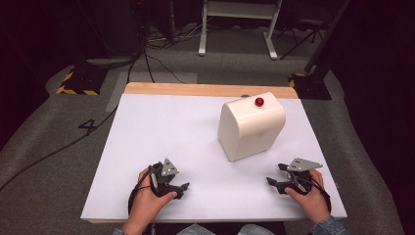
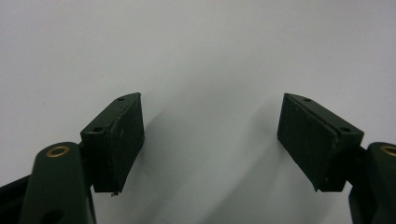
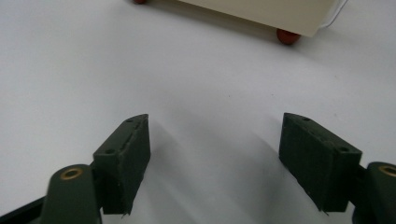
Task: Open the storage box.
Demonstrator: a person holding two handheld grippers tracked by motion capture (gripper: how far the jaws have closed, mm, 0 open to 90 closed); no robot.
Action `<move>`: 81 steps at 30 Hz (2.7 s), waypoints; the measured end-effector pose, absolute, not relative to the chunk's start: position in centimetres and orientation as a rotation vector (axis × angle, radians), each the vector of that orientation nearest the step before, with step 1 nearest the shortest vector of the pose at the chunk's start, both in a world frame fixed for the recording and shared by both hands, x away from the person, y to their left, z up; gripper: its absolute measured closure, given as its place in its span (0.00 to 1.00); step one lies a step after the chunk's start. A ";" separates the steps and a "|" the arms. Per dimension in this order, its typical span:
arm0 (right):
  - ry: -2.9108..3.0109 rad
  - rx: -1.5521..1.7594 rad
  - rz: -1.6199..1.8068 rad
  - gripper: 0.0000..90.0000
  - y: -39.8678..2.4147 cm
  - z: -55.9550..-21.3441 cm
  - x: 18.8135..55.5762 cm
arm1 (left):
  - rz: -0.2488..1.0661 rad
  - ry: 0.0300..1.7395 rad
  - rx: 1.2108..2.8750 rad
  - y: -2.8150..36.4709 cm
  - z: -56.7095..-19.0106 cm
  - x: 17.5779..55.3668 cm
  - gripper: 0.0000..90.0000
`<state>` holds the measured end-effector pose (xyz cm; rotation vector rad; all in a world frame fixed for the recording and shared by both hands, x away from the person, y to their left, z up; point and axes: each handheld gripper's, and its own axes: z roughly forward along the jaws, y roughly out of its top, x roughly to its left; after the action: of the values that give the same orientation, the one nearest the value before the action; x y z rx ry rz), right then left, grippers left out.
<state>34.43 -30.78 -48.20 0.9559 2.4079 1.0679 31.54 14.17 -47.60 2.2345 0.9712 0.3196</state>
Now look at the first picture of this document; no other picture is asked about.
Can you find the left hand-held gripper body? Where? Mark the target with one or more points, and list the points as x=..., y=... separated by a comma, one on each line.
x=164, y=169

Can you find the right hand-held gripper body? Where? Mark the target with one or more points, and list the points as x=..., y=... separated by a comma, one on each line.
x=298, y=164

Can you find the person's right hand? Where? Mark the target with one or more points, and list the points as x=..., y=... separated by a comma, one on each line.
x=311, y=200

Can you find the person's left hand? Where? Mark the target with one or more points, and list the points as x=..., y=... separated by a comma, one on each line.
x=147, y=204

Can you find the white table board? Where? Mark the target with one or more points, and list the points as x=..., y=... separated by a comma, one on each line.
x=169, y=137

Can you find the person's left leg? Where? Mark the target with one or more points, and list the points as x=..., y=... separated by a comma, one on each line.
x=195, y=230

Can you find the person's leg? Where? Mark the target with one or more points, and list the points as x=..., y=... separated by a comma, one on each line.
x=256, y=230
x=195, y=230

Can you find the cream rounded box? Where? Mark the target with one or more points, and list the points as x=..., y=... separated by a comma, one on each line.
x=249, y=130

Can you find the person's right leg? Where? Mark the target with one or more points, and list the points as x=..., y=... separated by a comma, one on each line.
x=256, y=230

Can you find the red round knob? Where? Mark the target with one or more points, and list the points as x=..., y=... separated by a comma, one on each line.
x=259, y=102

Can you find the black yellow striped stand base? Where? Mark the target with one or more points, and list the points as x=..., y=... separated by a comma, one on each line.
x=310, y=86
x=83, y=81

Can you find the black slanted stand pole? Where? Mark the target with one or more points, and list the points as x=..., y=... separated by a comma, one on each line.
x=328, y=36

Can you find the black tripod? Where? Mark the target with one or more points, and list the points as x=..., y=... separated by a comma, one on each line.
x=306, y=31

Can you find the black upright stand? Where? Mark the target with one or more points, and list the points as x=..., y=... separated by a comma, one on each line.
x=98, y=29

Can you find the white metal table frame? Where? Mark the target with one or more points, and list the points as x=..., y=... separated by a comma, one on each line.
x=239, y=9

